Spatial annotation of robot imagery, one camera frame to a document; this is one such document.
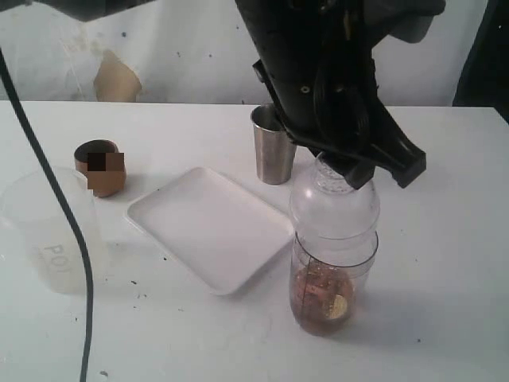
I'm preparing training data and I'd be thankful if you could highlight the clear dome lid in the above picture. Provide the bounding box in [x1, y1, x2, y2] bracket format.
[289, 154, 380, 240]

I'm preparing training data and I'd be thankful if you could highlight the black cable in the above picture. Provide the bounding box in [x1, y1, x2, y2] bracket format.
[0, 47, 95, 382]

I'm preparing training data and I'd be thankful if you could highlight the clear measuring cup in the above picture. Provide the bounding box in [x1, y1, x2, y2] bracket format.
[289, 232, 379, 336]

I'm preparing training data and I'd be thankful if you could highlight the translucent plastic POT container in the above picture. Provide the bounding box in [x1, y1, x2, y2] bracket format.
[1, 167, 110, 294]

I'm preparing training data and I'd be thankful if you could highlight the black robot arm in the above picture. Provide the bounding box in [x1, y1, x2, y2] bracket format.
[236, 1, 445, 189]

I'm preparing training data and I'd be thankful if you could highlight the white rectangular tray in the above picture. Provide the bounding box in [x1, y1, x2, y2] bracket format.
[126, 167, 293, 295]

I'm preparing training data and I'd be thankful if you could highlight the stainless steel cup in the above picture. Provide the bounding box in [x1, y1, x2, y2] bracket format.
[251, 104, 297, 185]

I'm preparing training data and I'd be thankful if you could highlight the brown wooden cup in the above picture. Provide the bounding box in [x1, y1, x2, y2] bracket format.
[74, 139, 126, 198]

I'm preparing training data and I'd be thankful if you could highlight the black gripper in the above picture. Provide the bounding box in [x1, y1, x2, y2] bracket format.
[236, 1, 426, 189]

